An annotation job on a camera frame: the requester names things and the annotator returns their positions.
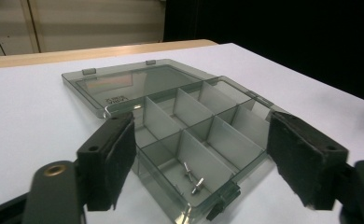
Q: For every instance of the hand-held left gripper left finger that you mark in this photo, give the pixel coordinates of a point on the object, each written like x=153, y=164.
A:
x=108, y=161

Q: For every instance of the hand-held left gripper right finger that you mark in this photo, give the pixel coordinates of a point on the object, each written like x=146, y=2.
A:
x=301, y=161

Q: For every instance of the clear grey compartment box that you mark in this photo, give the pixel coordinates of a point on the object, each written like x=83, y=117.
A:
x=121, y=84

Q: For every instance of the small metal rivet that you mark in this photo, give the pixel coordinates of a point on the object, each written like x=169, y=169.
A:
x=198, y=186
x=187, y=169

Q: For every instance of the wooden table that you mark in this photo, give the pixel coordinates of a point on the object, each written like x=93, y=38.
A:
x=77, y=54

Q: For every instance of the right black curtain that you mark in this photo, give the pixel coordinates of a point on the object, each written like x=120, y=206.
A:
x=279, y=37

